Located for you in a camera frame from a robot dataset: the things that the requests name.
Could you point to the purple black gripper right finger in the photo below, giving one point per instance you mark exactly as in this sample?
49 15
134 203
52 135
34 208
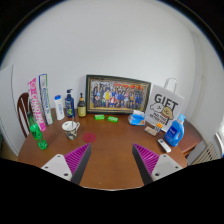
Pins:
152 166

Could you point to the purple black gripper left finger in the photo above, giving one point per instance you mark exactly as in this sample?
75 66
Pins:
71 166

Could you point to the white remote control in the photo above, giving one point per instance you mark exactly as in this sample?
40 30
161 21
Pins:
164 145

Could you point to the round red coaster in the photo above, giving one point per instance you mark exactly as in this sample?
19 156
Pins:
89 137

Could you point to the small snack packet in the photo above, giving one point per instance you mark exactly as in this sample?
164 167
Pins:
154 131

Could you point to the patterned ceramic mug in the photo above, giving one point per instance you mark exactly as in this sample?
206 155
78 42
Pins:
70 128

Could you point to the blue detergent bottle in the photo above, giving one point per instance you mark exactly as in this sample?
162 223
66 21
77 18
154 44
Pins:
176 131

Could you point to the green plastic bottle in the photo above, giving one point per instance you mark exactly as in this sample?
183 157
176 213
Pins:
36 132

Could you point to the white spoon in mug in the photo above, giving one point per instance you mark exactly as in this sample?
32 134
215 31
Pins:
72 120

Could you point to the white radiator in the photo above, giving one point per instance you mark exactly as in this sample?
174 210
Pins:
208 154

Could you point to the left green soap bar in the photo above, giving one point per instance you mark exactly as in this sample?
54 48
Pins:
99 117

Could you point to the green soap bar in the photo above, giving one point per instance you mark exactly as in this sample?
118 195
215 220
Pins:
112 119
99 117

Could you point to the right green soap bar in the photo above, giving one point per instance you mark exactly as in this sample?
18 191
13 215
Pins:
112 119

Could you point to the white gift paper bag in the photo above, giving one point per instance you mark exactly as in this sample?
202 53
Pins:
164 104

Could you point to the dark blue pump bottle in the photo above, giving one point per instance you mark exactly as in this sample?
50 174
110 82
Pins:
69 103

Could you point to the white bottle blue cap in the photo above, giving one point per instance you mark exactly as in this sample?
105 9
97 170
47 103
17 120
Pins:
59 107

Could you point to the pink tall box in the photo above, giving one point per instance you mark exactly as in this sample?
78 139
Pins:
33 96

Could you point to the framed group photo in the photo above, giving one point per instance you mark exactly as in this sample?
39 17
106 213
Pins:
116 95

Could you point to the white board panel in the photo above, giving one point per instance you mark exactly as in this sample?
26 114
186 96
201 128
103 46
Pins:
9 122

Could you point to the wooden chair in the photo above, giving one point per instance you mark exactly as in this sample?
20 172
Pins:
23 107

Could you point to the white blue tall box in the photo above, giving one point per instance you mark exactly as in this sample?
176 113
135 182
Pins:
43 89

